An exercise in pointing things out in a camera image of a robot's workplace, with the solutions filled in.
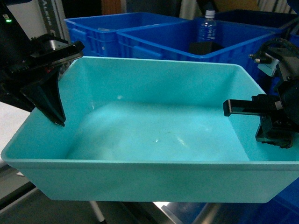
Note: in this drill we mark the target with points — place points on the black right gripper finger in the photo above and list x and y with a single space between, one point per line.
282 139
242 107

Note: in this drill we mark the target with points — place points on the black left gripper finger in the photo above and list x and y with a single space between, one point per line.
59 56
44 94

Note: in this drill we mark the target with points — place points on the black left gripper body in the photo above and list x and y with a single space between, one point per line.
16 59

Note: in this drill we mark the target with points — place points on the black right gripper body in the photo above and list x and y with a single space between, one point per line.
286 115

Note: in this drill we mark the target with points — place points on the turquoise plastic bin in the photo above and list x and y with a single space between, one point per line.
41 150

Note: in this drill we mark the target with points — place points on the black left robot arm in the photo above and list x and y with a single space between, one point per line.
9 25

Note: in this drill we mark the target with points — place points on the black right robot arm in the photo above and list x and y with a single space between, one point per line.
134 103

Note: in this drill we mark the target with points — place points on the blue crate rear left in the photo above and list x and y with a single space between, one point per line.
99 33

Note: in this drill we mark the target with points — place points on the large blue crate below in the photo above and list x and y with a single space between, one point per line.
284 208

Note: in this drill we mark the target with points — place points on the clear plastic water bottle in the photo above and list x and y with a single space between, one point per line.
207 29

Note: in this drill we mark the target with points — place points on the blue crate with bottle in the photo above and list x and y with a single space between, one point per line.
233 44

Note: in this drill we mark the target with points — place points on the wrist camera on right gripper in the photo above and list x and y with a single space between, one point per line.
267 64

